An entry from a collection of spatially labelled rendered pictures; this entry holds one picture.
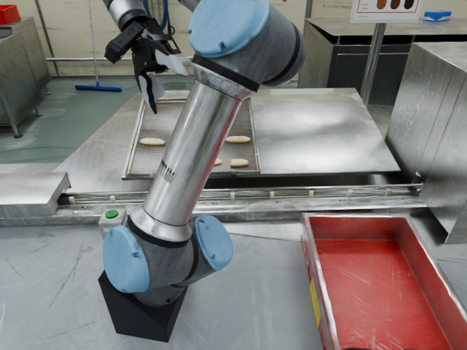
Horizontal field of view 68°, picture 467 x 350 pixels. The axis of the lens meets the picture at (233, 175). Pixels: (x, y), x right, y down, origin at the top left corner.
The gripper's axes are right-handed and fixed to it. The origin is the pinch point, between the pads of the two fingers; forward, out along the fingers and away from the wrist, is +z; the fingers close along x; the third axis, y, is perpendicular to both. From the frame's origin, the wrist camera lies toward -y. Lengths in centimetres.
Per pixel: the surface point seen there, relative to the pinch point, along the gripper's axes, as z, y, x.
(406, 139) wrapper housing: 38, 88, -6
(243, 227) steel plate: 35, 29, 31
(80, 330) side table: 35, -25, 43
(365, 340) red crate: 71, 17, 1
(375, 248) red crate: 60, 48, 4
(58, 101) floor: -183, 131, 318
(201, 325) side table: 49, -5, 26
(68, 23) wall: -271, 177, 291
